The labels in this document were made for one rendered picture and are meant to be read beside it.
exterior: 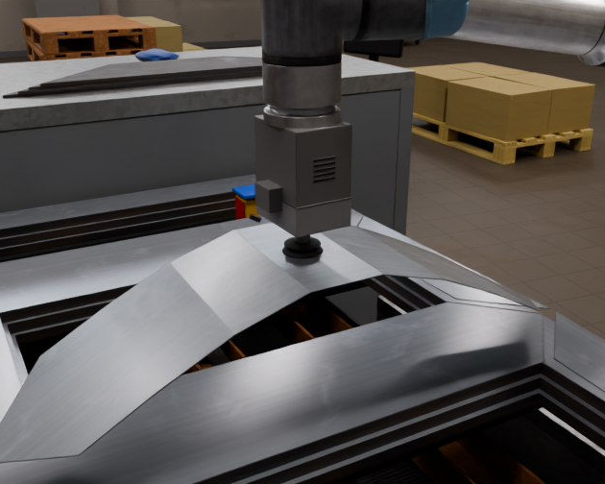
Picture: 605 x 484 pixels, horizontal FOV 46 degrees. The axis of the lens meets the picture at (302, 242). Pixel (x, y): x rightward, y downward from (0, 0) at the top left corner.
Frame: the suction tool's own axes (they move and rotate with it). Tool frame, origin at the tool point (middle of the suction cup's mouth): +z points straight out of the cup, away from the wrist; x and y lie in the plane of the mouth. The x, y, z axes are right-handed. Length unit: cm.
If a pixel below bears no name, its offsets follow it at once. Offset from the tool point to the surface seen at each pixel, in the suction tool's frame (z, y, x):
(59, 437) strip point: 9.0, 4.1, -27.3
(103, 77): -6, -93, 6
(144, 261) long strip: 15.5, -43.1, -3.8
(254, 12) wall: 56, -916, 459
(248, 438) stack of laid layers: 15.7, 5.0, -9.5
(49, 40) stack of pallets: 24, -431, 66
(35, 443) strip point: 10.1, 2.3, -29.1
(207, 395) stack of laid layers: 15.6, -4.2, -10.0
